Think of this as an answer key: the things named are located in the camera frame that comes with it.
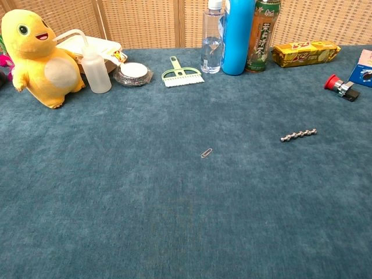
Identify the silver beaded metal rod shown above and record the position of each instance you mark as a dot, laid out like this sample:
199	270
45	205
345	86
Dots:
298	135

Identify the metal paper clip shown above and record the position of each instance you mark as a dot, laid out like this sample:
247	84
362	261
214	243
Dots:
206	153

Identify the green brush with white bristles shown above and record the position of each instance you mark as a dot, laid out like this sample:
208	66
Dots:
181	76

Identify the blue table cloth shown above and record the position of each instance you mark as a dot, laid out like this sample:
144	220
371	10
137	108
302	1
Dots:
174	189

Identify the round foil-wrapped white disc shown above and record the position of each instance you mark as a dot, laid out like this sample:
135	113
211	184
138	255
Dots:
133	74

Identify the clear plastic water bottle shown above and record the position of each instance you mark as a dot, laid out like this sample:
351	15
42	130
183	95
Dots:
211	43

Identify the colourful snack packet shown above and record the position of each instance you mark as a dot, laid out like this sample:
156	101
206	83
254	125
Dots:
120	55

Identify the white squeeze wash bottle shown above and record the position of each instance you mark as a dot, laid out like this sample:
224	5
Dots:
96	72

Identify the blue cylindrical bottle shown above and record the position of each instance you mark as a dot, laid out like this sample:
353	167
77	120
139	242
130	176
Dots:
237	37

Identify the woven rattan folding screen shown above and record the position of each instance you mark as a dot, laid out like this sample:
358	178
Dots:
145	20

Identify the white takeaway food box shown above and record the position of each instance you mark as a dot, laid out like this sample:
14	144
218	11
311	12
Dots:
100	46

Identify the green tea drink bottle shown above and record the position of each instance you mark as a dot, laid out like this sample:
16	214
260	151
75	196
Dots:
261	37

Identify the yellow biscuit package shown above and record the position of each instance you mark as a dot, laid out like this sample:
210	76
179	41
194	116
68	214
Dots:
305	53

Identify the red emergency stop button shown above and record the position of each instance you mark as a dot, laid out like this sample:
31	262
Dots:
340	85

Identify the yellow plush dinosaur toy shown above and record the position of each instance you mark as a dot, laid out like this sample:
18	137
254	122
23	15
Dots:
37	52

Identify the blue cookie box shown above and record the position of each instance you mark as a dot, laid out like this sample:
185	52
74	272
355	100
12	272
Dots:
362	69

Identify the pink plush toy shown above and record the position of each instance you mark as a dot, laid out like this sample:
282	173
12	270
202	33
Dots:
5	62

